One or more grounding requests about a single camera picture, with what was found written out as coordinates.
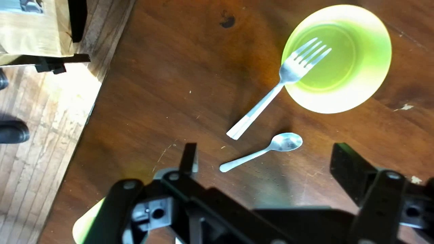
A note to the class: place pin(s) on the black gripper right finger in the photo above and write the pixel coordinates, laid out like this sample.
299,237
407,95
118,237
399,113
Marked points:
388,207

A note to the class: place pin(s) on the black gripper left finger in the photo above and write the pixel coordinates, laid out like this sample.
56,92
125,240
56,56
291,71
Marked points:
190,212

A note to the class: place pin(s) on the silver metal fork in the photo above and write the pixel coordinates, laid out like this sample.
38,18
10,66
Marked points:
253,115

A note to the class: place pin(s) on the yellow plastic bowl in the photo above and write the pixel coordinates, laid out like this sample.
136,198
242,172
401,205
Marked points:
361,81

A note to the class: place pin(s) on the silver metal spoon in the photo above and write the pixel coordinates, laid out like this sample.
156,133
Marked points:
285,142

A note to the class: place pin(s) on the black shoe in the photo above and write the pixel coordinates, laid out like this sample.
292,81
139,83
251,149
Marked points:
3,79
14,130

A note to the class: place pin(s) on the black metal bar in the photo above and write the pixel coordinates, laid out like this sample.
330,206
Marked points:
55,61

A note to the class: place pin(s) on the beige box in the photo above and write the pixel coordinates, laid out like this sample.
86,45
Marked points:
32,31

